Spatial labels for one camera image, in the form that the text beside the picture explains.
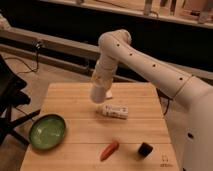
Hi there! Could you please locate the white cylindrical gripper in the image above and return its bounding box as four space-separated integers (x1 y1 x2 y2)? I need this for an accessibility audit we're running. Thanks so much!
90 80 110 103

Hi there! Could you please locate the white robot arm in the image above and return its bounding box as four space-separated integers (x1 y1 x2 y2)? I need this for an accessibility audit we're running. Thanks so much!
90 29 213 171

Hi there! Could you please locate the black ceramic cup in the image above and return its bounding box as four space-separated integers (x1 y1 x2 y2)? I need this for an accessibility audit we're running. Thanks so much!
138 142 153 157

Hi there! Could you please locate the white plastic bottle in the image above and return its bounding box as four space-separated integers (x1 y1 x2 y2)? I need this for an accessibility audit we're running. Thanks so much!
97 104 128 119

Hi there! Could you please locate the orange carrot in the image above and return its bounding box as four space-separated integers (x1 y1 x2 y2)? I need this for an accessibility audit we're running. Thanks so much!
100 141 119 161

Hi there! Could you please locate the green bowl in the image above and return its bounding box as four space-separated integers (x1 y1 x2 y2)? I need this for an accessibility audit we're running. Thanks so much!
29 114 66 150

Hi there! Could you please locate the black cable on floor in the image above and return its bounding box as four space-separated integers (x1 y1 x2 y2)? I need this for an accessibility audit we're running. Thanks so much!
3 39 44 75

